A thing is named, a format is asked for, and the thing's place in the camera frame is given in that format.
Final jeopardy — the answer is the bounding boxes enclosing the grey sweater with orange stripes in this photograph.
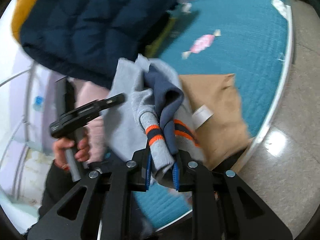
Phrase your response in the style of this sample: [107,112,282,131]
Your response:
[104,55,204,188]

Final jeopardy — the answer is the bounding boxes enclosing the left hand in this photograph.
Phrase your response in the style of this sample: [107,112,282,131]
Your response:
[53,128,90,172]

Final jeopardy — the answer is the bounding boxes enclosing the folded tan trousers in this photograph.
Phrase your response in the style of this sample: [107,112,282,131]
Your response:
[180,74,252,170]

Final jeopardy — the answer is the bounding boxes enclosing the navy and yellow puffer jacket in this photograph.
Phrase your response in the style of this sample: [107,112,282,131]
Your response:
[11,0,178,88]

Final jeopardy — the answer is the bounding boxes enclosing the teal quilted bed mat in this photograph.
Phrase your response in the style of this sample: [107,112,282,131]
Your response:
[132,0,289,230]

